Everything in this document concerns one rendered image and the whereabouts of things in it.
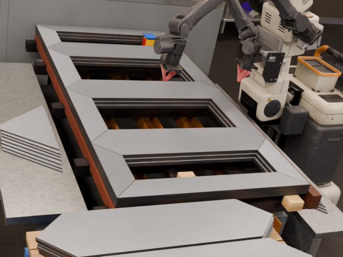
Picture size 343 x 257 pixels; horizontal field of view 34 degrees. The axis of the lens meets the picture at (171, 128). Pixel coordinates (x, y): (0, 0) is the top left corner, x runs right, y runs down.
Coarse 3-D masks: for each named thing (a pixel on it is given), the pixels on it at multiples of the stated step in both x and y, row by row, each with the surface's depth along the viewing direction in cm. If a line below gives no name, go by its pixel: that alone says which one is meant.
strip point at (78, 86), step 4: (80, 80) 245; (72, 84) 239; (76, 84) 240; (80, 84) 241; (68, 88) 235; (72, 88) 236; (76, 88) 237; (80, 88) 237; (84, 88) 238; (80, 92) 234; (84, 92) 235; (88, 92) 235; (88, 96) 232
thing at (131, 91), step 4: (120, 80) 253; (124, 80) 253; (128, 80) 254; (120, 84) 249; (124, 84) 250; (128, 84) 250; (132, 84) 251; (124, 88) 246; (128, 88) 246; (132, 88) 247; (136, 88) 248; (128, 92) 243; (132, 92) 244; (136, 92) 244; (140, 92) 245; (128, 96) 239; (132, 96) 240; (136, 96) 241; (140, 96) 241
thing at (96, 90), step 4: (84, 80) 245; (88, 80) 246; (92, 80) 247; (96, 80) 248; (84, 84) 242; (88, 84) 242; (92, 84) 243; (96, 84) 244; (100, 84) 245; (88, 88) 239; (92, 88) 240; (96, 88) 240; (100, 88) 241; (104, 88) 242; (92, 92) 236; (96, 92) 237; (100, 92) 237; (104, 92) 238; (92, 96) 233; (96, 96) 233; (100, 96) 234; (104, 96) 235; (108, 96) 235
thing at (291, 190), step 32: (64, 32) 295; (96, 64) 273; (128, 64) 279; (160, 64) 286; (64, 96) 237; (96, 160) 194; (128, 160) 197; (160, 160) 203; (192, 160) 208; (224, 160) 213; (256, 160) 217; (224, 192) 189; (256, 192) 195; (288, 192) 201
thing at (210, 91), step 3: (201, 84) 266; (204, 84) 267; (204, 87) 264; (207, 87) 264; (210, 87) 265; (204, 90) 260; (207, 90) 261; (210, 90) 262; (213, 90) 262; (207, 93) 258; (210, 93) 258; (213, 93) 259; (216, 93) 260; (210, 96) 255; (213, 96) 256
